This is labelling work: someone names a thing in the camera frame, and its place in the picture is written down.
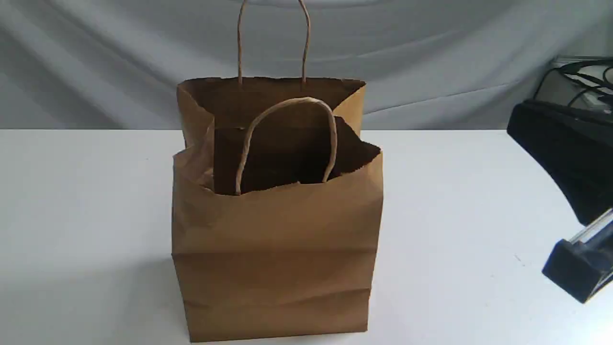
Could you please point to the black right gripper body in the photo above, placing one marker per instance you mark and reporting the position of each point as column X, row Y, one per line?
column 575, row 147

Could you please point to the brown paper bag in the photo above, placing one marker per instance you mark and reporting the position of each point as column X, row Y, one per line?
column 276, row 207

